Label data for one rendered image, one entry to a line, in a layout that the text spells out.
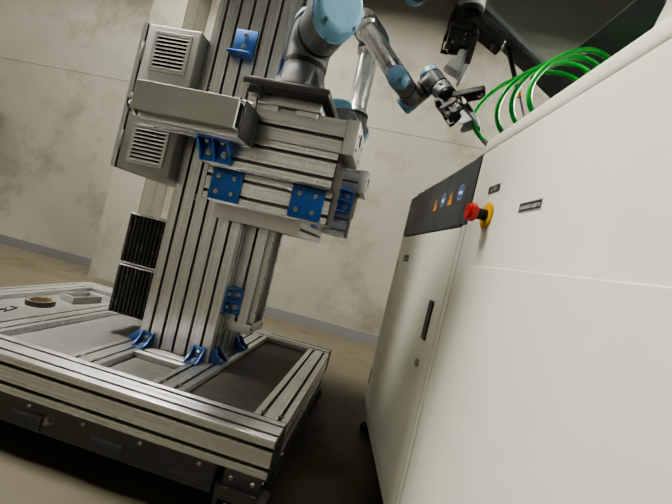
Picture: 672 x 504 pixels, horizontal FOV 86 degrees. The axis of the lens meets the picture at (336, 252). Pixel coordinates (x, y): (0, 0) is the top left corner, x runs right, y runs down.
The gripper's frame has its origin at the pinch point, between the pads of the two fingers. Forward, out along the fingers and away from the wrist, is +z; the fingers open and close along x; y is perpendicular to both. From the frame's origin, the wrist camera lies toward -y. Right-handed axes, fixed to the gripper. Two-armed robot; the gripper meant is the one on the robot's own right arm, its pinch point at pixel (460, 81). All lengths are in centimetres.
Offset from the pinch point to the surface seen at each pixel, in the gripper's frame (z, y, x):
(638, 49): 26, -3, 63
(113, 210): 65, 205, -192
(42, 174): 50, 304, -237
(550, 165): 36, -3, 51
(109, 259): 105, 198, -191
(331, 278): 78, 19, -194
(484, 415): 74, -3, 50
